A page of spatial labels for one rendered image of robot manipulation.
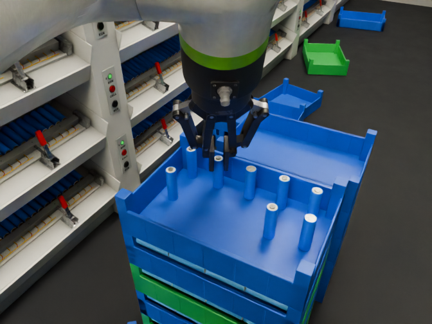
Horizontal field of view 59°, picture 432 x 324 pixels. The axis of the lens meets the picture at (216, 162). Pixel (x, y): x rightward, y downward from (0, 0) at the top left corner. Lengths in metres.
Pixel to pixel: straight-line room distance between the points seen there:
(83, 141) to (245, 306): 0.62
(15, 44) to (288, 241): 0.51
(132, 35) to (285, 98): 0.95
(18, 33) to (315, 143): 0.84
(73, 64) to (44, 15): 0.74
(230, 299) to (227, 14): 0.42
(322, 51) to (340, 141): 1.48
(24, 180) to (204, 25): 0.69
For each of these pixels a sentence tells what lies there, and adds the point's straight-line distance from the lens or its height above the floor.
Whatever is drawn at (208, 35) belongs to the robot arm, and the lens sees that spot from 0.35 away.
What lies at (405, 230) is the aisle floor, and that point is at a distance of 1.29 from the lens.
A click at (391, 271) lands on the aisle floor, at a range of 1.17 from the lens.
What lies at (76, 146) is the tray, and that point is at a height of 0.31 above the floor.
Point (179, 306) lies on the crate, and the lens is 0.71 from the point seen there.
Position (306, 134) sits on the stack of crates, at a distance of 0.96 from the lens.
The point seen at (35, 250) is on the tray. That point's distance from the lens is 1.06.
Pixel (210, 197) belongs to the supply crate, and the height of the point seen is 0.40.
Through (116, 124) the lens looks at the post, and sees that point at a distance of 1.06.
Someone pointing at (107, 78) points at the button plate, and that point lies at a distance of 0.99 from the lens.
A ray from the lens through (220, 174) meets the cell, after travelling 0.66.
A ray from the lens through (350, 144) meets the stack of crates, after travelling 0.94.
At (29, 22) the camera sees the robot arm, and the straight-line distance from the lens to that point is 0.19.
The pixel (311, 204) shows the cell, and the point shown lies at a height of 0.44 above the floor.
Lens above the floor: 0.86
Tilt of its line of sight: 38 degrees down
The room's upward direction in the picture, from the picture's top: straight up
